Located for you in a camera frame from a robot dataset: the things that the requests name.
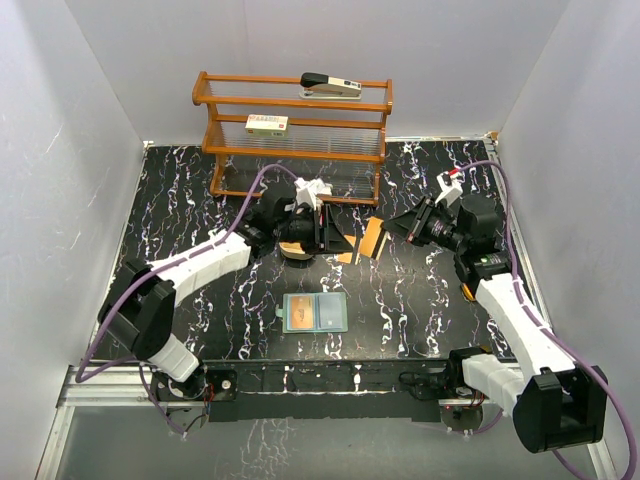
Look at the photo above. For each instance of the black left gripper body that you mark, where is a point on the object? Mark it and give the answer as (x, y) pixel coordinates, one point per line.
(303, 229)

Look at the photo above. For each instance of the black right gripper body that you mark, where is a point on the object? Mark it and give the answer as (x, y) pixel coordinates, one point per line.
(441, 229)

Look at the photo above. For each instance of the brown gold credit card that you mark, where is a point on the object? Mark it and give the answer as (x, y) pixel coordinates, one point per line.
(374, 239)

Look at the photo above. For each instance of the mint green card holder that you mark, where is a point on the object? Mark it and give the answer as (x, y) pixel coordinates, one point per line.
(324, 312)

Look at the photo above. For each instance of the orange VIP credit card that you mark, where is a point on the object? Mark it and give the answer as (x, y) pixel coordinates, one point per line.
(301, 312)

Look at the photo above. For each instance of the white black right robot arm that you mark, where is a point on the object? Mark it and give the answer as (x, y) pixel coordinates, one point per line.
(554, 403)

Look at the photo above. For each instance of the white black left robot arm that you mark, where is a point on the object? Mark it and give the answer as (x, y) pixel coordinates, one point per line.
(139, 309)

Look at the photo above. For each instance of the beige oval card tray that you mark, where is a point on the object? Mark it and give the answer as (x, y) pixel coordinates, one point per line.
(294, 252)

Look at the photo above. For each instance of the yellow grey small block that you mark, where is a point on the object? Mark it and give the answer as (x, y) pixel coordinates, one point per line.
(467, 293)

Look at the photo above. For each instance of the wooden three-tier shelf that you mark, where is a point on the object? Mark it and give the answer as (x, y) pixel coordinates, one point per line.
(347, 134)

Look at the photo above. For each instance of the white red staples box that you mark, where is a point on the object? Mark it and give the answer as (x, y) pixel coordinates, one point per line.
(267, 125)

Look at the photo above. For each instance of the black grey stapler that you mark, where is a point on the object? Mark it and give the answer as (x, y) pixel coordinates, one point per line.
(317, 86)

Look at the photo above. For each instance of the black front base bar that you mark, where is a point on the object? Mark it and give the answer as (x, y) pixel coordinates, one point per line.
(335, 389)

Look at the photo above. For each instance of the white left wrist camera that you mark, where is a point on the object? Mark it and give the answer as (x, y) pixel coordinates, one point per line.
(307, 191)

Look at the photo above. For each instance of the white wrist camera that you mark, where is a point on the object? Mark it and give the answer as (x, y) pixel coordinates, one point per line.
(450, 184)
(307, 191)

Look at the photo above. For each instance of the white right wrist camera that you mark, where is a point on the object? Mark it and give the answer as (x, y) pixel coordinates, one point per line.
(450, 184)

